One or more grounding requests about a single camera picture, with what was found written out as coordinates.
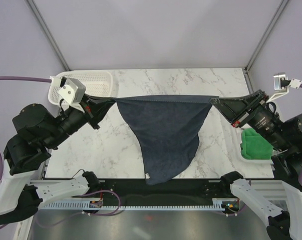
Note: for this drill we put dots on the white perforated basket left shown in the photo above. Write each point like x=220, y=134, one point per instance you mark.
x=98, y=83

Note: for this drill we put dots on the green towel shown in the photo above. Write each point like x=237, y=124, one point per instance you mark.
x=254, y=147

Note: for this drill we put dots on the white perforated basket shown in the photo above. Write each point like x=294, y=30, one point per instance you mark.
x=239, y=150
x=98, y=83

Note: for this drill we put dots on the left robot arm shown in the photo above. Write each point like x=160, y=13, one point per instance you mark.
x=38, y=131

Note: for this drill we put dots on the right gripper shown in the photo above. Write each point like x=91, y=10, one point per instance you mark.
x=235, y=107

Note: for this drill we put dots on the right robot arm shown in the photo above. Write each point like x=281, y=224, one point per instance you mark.
x=287, y=164

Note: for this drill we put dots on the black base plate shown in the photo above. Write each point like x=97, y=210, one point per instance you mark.
x=175, y=191

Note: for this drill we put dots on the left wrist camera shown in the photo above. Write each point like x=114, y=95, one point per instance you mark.
x=72, y=91

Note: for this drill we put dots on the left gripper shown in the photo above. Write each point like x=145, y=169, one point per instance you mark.
x=95, y=108

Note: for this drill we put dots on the white cable duct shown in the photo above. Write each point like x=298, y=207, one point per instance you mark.
x=90, y=204

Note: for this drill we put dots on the left aluminium frame post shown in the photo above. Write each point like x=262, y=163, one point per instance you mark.
x=49, y=36

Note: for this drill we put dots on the right aluminium frame post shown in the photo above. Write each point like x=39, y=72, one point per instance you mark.
x=266, y=34

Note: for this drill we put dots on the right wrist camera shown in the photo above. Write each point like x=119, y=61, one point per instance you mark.
x=282, y=84

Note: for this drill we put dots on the dark blue towel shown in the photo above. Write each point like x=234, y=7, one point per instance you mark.
x=166, y=127

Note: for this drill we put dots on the white perforated basket right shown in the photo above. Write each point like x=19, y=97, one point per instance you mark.
x=239, y=150

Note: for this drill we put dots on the aluminium frame post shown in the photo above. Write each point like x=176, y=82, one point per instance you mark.
x=266, y=34
x=49, y=36

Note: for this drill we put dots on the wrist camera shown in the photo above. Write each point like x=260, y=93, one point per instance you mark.
x=282, y=84
x=72, y=91

